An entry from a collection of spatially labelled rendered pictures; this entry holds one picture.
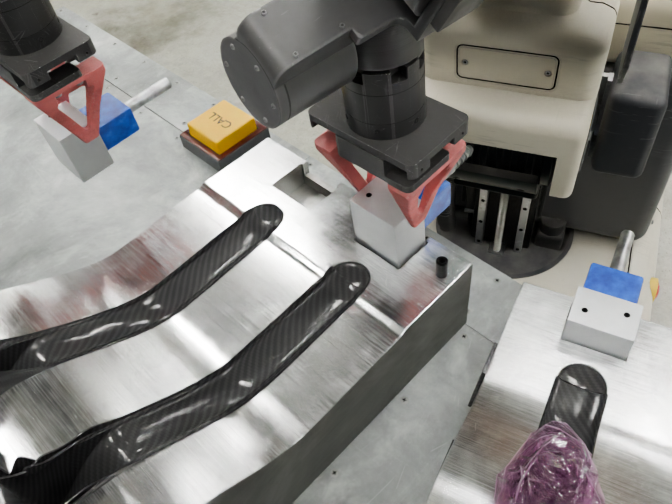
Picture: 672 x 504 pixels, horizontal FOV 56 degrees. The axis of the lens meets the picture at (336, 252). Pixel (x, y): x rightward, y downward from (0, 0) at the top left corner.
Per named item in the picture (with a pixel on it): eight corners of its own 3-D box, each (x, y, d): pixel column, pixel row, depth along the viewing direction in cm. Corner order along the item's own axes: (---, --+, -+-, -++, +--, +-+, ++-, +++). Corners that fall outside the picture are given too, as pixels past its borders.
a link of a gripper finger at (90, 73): (73, 169, 57) (22, 82, 50) (35, 137, 61) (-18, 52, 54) (135, 129, 60) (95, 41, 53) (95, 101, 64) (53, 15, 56)
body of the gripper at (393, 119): (412, 188, 43) (408, 100, 38) (308, 130, 48) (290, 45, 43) (471, 136, 46) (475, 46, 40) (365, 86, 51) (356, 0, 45)
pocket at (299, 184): (310, 186, 66) (305, 159, 63) (347, 210, 63) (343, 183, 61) (278, 211, 64) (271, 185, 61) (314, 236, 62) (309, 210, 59)
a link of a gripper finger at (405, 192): (413, 261, 50) (407, 174, 42) (346, 219, 53) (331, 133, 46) (466, 210, 52) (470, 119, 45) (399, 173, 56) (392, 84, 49)
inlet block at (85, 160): (162, 94, 69) (145, 51, 65) (190, 112, 67) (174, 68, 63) (58, 161, 64) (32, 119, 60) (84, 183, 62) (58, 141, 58)
